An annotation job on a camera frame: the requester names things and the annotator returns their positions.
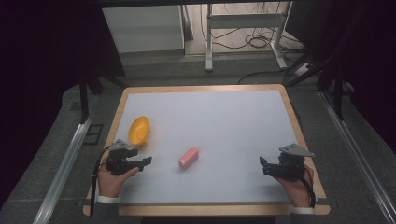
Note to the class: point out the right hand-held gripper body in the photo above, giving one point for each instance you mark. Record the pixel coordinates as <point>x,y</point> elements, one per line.
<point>288,163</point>

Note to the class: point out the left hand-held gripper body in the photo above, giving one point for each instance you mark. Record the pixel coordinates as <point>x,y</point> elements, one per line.
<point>120,158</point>

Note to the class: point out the orange mango-shaped object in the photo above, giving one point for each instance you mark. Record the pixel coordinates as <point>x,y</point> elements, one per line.
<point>139,130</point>

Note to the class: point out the pink sausage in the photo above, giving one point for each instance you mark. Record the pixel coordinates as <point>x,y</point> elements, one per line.
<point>188,158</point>

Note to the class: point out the person's left hand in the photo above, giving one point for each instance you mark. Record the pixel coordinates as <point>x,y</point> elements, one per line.
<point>112,181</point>

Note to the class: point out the person's right hand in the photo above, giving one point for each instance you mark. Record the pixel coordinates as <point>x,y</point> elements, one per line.
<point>297,190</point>

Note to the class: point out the dark floor hatch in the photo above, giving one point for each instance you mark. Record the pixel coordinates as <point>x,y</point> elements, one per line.
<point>92,133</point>

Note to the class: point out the black stand leg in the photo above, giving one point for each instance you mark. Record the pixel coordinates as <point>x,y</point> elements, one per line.
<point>337,96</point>
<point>84,102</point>

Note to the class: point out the grey cabinet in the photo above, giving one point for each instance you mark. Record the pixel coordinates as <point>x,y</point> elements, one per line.
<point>144,29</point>

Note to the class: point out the aluminium rail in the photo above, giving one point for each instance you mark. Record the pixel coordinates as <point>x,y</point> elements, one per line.
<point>63,169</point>
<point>358,155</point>

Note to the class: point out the white metal desk frame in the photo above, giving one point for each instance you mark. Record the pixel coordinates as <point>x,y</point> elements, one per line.
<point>246,31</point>

